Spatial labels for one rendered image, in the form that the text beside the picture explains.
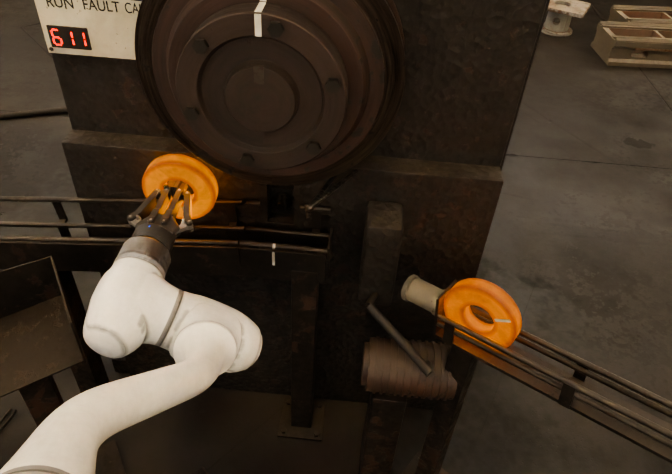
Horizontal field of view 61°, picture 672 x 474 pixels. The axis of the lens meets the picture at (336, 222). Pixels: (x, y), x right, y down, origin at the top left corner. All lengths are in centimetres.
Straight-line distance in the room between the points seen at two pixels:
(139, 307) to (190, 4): 49
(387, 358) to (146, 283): 57
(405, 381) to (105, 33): 95
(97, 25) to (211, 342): 66
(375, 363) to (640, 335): 127
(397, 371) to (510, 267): 118
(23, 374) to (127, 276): 37
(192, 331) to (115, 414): 26
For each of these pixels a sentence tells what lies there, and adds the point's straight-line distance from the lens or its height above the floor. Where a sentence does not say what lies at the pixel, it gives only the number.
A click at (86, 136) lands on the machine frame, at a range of 139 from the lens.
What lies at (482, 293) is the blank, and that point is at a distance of 113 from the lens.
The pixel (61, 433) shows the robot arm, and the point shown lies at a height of 102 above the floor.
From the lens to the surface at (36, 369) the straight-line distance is 129.
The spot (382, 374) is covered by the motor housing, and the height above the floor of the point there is 50.
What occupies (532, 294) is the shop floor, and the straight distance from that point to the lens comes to 232.
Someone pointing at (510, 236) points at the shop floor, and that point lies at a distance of 254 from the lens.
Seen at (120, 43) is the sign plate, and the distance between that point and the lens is 125.
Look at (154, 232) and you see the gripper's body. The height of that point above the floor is 87.
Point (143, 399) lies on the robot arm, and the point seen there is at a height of 93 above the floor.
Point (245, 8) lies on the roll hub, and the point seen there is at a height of 125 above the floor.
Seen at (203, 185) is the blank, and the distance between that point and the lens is 122.
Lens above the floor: 156
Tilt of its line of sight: 40 degrees down
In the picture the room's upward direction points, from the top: 4 degrees clockwise
